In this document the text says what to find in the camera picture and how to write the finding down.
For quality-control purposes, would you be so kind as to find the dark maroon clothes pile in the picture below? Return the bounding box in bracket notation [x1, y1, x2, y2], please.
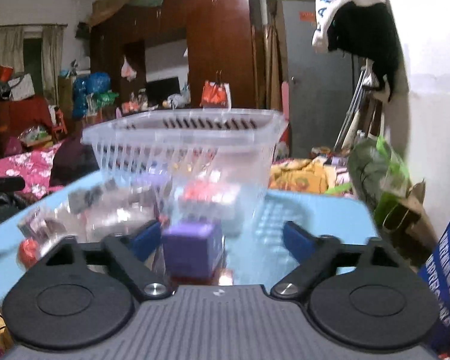
[49, 135, 99, 187]

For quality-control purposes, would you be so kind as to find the red round item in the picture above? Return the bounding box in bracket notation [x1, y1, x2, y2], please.
[17, 238, 40, 270]

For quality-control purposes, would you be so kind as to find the grey door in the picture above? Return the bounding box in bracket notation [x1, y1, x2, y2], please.
[278, 0, 360, 158]

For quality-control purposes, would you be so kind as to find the dark red wooden wardrobe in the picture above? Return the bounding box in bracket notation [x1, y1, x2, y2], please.
[90, 0, 265, 108]

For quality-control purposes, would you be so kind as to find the green white shopping bag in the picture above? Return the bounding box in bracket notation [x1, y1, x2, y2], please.
[347, 136, 410, 229]

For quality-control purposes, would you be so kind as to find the beige window curtain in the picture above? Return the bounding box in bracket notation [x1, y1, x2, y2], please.
[41, 25, 64, 105]

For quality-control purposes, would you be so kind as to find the pink floral bedding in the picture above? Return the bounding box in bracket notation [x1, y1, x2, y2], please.
[0, 143, 62, 199]

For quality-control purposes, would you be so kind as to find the purple cube box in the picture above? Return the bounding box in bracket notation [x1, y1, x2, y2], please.
[161, 221, 224, 280]

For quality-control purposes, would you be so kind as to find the orange white hanging bag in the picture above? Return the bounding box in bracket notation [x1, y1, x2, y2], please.
[200, 80, 232, 109]

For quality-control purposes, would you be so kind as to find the white plastic laundry basket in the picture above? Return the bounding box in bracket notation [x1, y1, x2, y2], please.
[82, 108, 288, 237]

